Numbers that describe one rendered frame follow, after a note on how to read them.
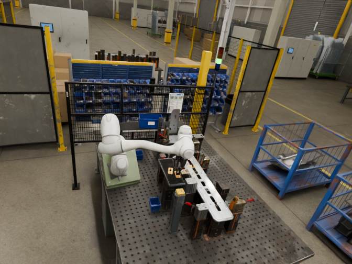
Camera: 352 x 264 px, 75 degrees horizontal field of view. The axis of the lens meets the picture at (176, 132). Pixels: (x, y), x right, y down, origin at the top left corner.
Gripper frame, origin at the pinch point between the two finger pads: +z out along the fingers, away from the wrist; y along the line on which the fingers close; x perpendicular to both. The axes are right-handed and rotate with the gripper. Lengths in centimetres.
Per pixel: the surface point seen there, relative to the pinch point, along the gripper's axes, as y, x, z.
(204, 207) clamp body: 19.5, -23.3, 19.2
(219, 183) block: 46, 8, 22
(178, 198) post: -1.0, -18.1, 13.7
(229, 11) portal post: 223, 505, -133
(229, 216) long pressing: 41, -28, 25
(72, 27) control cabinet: -213, 699, -24
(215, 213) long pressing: 30.4, -24.5, 25.1
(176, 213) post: -0.2, -17.3, 31.0
